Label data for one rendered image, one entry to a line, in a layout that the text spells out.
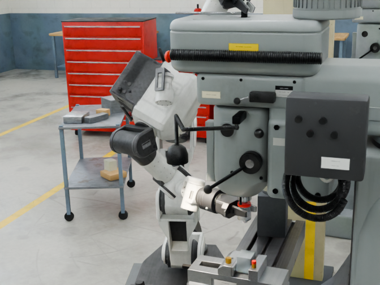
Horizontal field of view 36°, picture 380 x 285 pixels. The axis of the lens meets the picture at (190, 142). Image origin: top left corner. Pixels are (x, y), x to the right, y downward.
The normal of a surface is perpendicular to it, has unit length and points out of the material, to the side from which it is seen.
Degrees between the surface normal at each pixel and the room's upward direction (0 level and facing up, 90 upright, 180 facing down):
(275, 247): 0
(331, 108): 90
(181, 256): 104
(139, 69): 59
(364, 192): 90
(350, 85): 90
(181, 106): 86
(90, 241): 0
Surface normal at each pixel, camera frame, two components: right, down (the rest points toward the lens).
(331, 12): -0.10, 0.29
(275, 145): -0.33, 0.28
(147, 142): 0.75, 0.12
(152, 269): -0.03, -0.96
